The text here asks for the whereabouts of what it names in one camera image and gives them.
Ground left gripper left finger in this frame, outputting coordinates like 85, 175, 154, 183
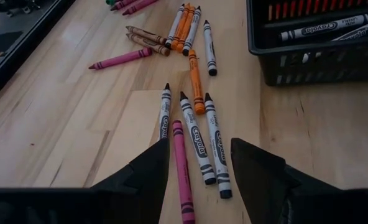
0, 138, 171, 224

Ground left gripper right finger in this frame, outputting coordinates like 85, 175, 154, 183
229, 138, 368, 224

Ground pink crayon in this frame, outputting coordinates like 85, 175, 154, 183
88, 47, 153, 71
110, 0, 138, 12
171, 119, 196, 224
121, 0, 159, 16

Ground black crayon white wrapper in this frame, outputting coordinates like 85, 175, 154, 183
204, 92, 233, 200
165, 3, 185, 49
182, 6, 202, 57
203, 20, 218, 77
331, 17, 368, 42
179, 91, 217, 186
157, 82, 172, 142

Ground orange crayon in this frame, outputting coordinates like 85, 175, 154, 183
176, 6, 196, 53
188, 49, 206, 115
170, 2, 191, 50

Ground brown crayon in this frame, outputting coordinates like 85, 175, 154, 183
125, 25, 168, 46
125, 32, 171, 57

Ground crayons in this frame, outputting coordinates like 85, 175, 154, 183
279, 11, 368, 42

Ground red plastic slotted basket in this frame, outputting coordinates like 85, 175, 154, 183
266, 0, 368, 13

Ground office chair base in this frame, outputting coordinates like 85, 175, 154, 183
0, 0, 44, 18

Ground black aluminium table frame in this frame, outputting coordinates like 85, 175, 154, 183
0, 0, 76, 107

